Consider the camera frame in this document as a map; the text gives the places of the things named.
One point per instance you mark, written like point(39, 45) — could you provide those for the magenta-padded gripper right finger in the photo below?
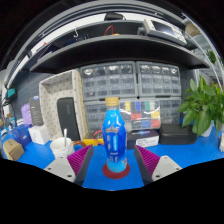
point(166, 166)

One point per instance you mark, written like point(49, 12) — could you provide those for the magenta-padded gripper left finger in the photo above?
point(58, 166)

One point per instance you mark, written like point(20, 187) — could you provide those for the blue drink bottle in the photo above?
point(115, 140)

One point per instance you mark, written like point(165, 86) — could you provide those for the metal spoon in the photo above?
point(65, 135)

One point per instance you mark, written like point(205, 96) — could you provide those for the black case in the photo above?
point(176, 133)

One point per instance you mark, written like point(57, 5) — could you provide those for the black box with white label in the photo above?
point(142, 138)

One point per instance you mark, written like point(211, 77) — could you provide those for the yellow multimeter with red leads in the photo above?
point(90, 140)

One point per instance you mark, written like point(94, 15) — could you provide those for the flat round red coaster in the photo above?
point(106, 173)

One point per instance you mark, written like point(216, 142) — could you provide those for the brown cardboard box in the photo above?
point(12, 149)

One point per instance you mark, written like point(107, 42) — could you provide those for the blue box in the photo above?
point(21, 133)

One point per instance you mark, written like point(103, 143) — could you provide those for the black rectangular device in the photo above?
point(68, 116)

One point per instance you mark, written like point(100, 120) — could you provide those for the grey small-parts drawer cabinet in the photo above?
point(170, 110)
point(108, 81)
point(95, 115)
point(158, 80)

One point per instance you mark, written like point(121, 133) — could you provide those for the clear organizer with coloured parts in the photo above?
point(140, 115)

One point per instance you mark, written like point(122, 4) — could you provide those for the white power adapter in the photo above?
point(221, 142)

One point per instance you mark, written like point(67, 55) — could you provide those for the dark grey flat box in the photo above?
point(36, 110)

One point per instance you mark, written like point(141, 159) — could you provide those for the purple bag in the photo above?
point(26, 114)

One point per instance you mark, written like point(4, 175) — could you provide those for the green potted plant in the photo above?
point(200, 106)

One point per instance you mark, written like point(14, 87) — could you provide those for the beige dotted tray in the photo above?
point(50, 96)

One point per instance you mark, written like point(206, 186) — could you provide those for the teal lamp head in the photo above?
point(10, 92)

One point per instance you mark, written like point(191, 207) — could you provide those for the black shelf unit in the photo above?
point(116, 53)

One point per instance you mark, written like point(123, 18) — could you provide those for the white shelf unit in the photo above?
point(210, 50)

